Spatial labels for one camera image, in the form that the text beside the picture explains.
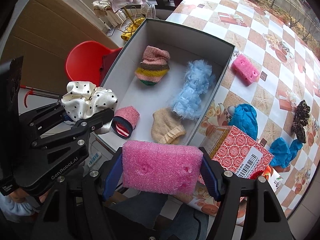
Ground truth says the leopard print scrunchie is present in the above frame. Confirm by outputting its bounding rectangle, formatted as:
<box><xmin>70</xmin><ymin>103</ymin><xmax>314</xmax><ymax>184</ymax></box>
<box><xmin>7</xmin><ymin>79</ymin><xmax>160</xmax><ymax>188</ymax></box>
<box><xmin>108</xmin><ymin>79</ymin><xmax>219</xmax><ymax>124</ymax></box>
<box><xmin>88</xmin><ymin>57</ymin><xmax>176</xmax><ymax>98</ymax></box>
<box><xmin>291</xmin><ymin>100</ymin><xmax>310</xmax><ymax>144</ymax></box>

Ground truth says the tissue pack with mushroom print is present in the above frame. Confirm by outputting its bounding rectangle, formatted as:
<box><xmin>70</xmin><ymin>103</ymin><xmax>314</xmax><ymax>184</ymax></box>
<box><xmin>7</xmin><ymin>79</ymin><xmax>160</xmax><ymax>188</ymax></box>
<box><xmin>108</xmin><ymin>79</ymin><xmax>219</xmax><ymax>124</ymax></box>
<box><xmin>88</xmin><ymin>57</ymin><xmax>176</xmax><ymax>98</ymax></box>
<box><xmin>187</xmin><ymin>166</ymin><xmax>283</xmax><ymax>217</ymax></box>

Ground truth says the brown cardboard sheet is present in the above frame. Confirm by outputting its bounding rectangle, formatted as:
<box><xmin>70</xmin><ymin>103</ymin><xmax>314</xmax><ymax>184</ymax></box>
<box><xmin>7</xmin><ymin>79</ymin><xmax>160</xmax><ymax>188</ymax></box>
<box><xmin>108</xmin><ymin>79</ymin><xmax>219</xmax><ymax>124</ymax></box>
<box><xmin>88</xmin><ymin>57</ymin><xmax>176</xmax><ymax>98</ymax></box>
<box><xmin>1</xmin><ymin>0</ymin><xmax>117</xmax><ymax>94</ymax></box>

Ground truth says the beige towel on rack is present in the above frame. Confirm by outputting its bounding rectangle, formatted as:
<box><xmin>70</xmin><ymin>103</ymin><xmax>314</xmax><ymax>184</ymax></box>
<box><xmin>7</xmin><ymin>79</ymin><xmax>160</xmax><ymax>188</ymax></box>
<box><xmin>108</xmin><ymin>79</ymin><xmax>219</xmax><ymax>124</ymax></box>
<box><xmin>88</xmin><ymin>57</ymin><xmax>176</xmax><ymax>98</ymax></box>
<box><xmin>92</xmin><ymin>0</ymin><xmax>126</xmax><ymax>27</ymax></box>

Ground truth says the beige knit sock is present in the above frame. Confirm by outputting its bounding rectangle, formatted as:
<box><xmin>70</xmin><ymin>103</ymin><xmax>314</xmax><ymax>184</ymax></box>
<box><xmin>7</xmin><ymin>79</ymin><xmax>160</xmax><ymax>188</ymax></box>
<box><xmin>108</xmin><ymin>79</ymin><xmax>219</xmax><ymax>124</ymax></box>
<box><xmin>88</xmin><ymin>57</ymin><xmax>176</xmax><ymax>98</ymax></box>
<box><xmin>151</xmin><ymin>108</ymin><xmax>186</xmax><ymax>144</ymax></box>

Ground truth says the checkered printed tablecloth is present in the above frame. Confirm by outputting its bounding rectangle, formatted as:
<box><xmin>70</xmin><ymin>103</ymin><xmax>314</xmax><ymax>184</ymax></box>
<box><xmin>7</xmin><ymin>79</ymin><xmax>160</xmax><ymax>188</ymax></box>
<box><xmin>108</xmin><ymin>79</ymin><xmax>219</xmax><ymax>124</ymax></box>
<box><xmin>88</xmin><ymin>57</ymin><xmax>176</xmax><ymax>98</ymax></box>
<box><xmin>168</xmin><ymin>0</ymin><xmax>319</xmax><ymax>215</ymax></box>

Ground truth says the yellow cloth in rack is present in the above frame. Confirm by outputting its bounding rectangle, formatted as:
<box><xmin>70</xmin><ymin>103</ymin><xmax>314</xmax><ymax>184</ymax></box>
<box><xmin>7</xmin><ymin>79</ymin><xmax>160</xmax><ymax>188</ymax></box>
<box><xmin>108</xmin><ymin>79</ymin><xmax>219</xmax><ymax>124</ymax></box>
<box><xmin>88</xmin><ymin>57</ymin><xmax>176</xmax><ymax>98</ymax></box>
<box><xmin>120</xmin><ymin>17</ymin><xmax>145</xmax><ymax>42</ymax></box>

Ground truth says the pink brown yellow striped sock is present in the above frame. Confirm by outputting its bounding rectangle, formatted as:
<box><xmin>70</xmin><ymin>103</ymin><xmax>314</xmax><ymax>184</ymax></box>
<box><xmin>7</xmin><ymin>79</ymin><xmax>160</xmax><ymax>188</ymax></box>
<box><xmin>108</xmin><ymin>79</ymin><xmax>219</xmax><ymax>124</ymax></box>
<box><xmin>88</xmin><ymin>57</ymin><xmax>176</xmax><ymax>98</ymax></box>
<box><xmin>135</xmin><ymin>46</ymin><xmax>170</xmax><ymax>86</ymax></box>

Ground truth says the pink foam sponge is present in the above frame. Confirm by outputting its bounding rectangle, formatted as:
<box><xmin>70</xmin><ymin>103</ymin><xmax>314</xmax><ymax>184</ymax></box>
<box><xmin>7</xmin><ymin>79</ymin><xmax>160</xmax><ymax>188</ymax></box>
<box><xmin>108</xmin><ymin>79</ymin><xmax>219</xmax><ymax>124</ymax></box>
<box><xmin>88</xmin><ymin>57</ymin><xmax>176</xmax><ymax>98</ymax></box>
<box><xmin>122</xmin><ymin>140</ymin><xmax>203</xmax><ymax>195</ymax></box>
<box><xmin>231</xmin><ymin>54</ymin><xmax>260</xmax><ymax>86</ymax></box>

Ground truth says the white polka dot scrunchie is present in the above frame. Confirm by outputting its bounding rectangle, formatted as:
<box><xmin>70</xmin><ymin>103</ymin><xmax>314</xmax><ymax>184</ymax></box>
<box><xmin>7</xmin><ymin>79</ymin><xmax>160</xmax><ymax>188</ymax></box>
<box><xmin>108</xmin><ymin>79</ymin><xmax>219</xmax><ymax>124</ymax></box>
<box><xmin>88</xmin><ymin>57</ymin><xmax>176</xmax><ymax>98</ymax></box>
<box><xmin>61</xmin><ymin>81</ymin><xmax>118</xmax><ymax>122</ymax></box>

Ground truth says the blue cloth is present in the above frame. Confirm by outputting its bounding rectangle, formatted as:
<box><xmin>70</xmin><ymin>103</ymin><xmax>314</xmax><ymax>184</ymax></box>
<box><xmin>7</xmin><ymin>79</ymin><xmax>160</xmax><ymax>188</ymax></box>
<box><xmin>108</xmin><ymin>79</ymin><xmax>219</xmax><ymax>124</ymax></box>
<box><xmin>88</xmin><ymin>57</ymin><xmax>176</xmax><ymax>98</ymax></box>
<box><xmin>228</xmin><ymin>103</ymin><xmax>258</xmax><ymax>140</ymax></box>
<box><xmin>269</xmin><ymin>138</ymin><xmax>303</xmax><ymax>168</ymax></box>

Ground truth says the red patterned gift box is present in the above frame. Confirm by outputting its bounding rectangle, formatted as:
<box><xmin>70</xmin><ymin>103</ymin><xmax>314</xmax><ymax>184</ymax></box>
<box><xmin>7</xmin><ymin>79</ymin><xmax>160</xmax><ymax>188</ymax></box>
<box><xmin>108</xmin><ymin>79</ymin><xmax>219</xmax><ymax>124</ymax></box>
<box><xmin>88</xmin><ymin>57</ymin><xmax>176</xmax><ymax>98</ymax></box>
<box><xmin>200</xmin><ymin>125</ymin><xmax>273</xmax><ymax>179</ymax></box>

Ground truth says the gold wire rack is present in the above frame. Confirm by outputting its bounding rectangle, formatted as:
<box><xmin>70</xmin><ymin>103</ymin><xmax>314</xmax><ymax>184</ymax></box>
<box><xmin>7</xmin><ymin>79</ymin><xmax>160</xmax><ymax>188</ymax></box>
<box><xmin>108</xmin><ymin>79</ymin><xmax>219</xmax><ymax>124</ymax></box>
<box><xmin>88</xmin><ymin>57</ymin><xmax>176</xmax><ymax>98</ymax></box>
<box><xmin>120</xmin><ymin>0</ymin><xmax>157</xmax><ymax>32</ymax></box>

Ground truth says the grey cardboard box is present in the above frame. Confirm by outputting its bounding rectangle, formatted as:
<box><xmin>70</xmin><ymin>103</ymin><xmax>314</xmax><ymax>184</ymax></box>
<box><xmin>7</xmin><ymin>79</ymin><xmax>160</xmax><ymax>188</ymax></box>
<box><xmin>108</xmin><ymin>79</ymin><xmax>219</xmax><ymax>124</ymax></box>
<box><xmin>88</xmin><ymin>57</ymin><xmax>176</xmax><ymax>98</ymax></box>
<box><xmin>102</xmin><ymin>18</ymin><xmax>235</xmax><ymax>146</ymax></box>

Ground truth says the fluffy light blue sock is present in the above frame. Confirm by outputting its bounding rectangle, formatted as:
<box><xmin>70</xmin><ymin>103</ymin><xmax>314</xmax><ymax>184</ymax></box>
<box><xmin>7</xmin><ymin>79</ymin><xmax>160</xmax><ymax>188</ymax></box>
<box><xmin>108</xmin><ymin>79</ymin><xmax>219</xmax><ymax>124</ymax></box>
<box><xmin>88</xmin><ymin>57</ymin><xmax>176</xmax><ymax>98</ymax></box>
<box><xmin>171</xmin><ymin>60</ymin><xmax>216</xmax><ymax>120</ymax></box>

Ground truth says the red plastic chair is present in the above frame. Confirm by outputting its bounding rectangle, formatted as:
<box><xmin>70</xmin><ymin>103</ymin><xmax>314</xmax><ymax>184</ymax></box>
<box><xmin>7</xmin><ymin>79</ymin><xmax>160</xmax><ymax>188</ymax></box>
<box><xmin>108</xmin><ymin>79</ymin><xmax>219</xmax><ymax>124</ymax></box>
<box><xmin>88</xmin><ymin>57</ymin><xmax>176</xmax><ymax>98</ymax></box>
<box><xmin>65</xmin><ymin>41</ymin><xmax>121</xmax><ymax>86</ymax></box>

